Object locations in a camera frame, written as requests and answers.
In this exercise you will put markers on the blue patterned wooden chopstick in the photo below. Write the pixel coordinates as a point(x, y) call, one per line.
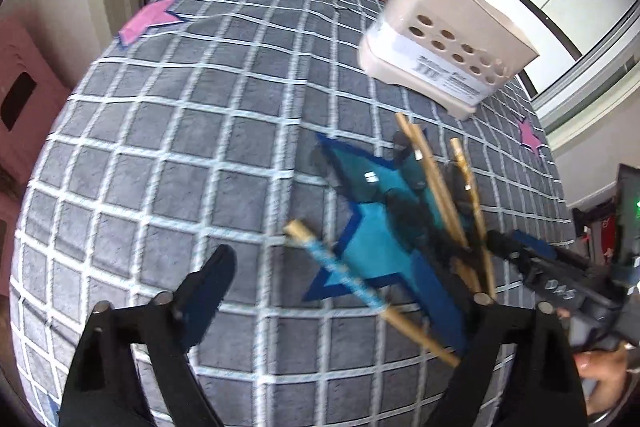
point(345, 282)

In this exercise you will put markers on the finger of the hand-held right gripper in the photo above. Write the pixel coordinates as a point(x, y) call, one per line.
point(537, 244)
point(507, 249)

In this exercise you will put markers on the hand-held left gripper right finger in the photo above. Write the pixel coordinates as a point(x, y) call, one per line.
point(445, 312)

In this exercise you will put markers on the plain wooden chopstick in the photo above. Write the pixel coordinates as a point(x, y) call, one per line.
point(437, 187)
point(435, 197)

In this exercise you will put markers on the pink plastic stool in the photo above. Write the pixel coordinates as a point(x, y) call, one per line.
point(30, 72)

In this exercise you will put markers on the beige perforated utensil holder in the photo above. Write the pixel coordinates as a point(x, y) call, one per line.
point(445, 52)

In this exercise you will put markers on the person's right hand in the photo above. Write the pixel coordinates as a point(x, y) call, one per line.
point(602, 372)

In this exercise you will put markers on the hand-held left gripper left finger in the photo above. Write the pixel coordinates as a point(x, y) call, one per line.
point(207, 292)

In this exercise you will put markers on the gold patterned wooden chopstick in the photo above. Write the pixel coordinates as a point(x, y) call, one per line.
point(472, 212)

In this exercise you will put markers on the grey checked star cloth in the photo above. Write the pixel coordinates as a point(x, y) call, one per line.
point(190, 157)

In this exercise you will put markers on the white sliding door frame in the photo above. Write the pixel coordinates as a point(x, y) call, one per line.
point(590, 87)

